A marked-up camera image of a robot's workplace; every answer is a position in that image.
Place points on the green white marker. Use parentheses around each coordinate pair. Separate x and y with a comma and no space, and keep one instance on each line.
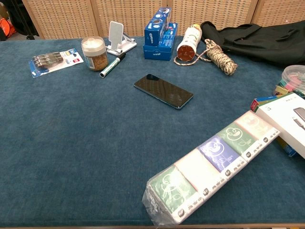
(112,65)

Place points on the flat blue cookie box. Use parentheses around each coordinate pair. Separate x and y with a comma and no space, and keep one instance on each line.
(169,35)

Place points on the large blue carton box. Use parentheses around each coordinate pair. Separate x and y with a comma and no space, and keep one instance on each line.
(157,53)

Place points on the blue green card box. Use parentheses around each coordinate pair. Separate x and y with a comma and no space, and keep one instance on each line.
(262,100)

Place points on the blister pack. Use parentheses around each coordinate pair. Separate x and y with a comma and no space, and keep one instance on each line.
(53,62)

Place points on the pack of pocket tissues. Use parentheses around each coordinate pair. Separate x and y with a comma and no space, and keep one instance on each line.
(205,164)

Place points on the blue table cloth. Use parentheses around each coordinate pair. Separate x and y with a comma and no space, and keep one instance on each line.
(71,131)

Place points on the white product box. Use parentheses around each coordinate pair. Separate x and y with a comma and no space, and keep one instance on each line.
(284,117)

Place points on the white cylindrical bottle brown cap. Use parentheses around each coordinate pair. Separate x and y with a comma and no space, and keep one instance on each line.
(189,44)

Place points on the orange object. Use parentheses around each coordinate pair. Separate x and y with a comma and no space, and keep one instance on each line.
(6,26)

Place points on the clear tub of binder clips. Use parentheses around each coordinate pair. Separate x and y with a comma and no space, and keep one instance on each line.
(294,77)

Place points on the white folding phone stand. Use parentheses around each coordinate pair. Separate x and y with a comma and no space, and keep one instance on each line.
(118,38)

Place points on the black cloth bag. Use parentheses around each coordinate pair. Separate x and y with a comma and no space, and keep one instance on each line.
(257,40)

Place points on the blue Oreo cookie box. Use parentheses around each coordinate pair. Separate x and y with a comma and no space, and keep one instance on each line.
(157,27)

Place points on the black smartphone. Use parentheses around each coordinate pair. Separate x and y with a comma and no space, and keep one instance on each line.
(164,91)

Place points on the clear plastic jar with lid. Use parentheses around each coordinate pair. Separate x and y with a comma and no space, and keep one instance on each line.
(94,53)

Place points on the woven rattan screen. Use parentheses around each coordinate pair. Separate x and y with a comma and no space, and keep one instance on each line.
(133,14)

